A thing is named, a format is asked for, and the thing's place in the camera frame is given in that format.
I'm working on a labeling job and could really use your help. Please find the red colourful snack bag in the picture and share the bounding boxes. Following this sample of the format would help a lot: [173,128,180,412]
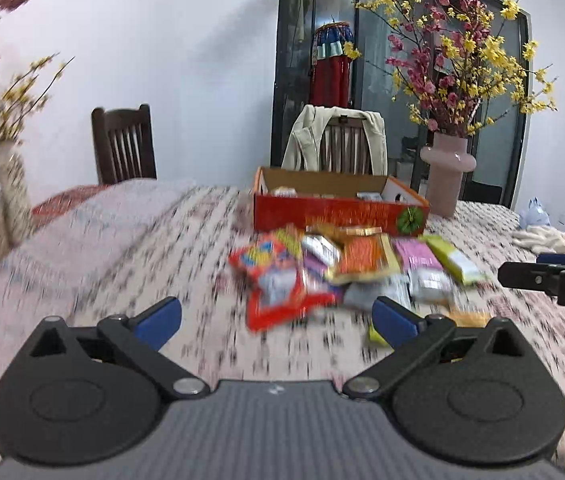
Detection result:
[229,226,339,332]

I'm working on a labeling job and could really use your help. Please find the white cloth gloves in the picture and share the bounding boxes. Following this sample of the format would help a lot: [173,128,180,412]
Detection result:
[511,226,565,255]

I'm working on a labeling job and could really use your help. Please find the blue white plastic bag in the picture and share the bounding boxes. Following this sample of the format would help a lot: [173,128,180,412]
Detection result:
[519,197,551,230]

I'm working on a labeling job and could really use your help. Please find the green white snack packet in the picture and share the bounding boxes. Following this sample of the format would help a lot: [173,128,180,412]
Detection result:
[420,235,486,286]

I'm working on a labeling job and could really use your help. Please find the pink snack packet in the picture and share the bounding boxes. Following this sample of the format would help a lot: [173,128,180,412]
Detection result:
[393,237,455,307]

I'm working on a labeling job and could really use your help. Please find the pink glass vase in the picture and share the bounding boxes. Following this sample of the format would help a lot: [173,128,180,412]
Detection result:
[420,132,476,218]

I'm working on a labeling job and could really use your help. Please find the patterned tablecloth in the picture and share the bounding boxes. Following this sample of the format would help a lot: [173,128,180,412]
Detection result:
[0,176,565,480]

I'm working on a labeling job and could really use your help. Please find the silver snack packet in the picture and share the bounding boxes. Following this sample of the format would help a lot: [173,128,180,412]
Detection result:
[342,274,411,313]

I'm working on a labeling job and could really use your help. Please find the orange snack packet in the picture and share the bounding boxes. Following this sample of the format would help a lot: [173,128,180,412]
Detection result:
[325,233,401,285]

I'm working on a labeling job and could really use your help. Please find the speckled ceramic vase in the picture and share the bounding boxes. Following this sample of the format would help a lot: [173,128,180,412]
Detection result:
[0,141,34,246]

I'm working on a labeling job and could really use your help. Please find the wooden chair with jacket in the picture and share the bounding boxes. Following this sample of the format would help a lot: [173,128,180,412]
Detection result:
[319,116,372,174]

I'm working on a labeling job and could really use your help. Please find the dark framed glass door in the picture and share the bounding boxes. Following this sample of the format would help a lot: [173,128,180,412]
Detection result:
[269,0,534,212]

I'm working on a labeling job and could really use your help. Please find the yellow and pink flower branches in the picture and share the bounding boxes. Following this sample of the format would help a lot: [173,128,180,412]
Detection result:
[357,0,558,138]

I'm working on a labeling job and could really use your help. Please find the dark wooden chair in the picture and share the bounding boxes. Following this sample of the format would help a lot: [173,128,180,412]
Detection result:
[90,104,156,185]

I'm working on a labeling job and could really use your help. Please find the beige jacket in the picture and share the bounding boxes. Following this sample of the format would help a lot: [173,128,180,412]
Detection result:
[281,104,389,176]

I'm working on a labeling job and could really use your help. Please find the red cardboard snack box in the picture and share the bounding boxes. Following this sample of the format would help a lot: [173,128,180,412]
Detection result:
[253,167,430,236]

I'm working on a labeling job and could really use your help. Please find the red hanging garment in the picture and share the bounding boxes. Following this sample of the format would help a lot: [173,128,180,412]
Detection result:
[309,22,354,107]

